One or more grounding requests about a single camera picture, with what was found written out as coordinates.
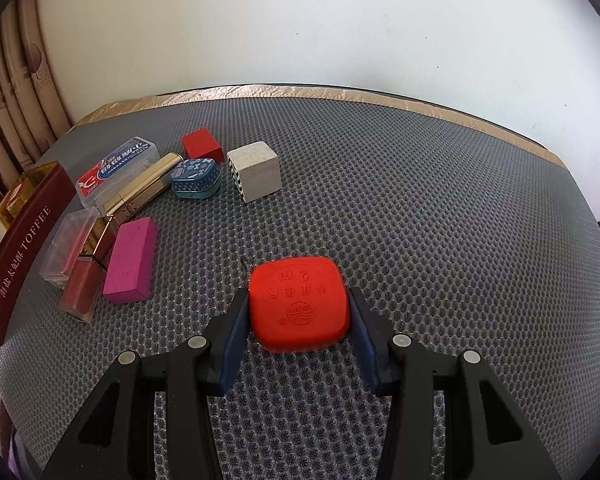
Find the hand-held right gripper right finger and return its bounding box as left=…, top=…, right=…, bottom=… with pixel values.
left=347, top=286, right=561, bottom=480

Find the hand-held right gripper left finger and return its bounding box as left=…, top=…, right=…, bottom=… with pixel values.
left=40, top=287, right=253, bottom=480

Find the red tape measure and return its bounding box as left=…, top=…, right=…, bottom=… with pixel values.
left=248, top=256, right=352, bottom=356

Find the pink rectangular block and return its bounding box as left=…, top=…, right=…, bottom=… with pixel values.
left=103, top=217, right=159, bottom=304

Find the grey dotted cube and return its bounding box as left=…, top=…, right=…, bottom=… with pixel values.
left=227, top=141, right=283, bottom=204

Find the clear case with red label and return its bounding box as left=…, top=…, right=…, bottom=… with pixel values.
left=75, top=135, right=161, bottom=209

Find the dark red candy box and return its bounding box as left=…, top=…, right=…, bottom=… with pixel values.
left=0, top=161, right=77, bottom=347

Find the grey mesh mat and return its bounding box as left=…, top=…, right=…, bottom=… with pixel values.
left=0, top=91, right=600, bottom=480

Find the red lip gloss bottle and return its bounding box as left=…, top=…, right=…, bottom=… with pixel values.
left=59, top=216, right=120, bottom=322

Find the blue patterned tin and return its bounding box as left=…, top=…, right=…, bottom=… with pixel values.
left=170, top=158, right=222, bottom=199

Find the gold lipstick tube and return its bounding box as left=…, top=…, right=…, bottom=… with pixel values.
left=101, top=152, right=182, bottom=221

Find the small clear plastic box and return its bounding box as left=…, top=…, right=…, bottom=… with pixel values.
left=39, top=209, right=101, bottom=290

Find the red cube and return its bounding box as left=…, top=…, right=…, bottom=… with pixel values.
left=181, top=128, right=224, bottom=165

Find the beige patterned curtain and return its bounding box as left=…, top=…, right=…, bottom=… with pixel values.
left=0, top=0, right=73, bottom=196

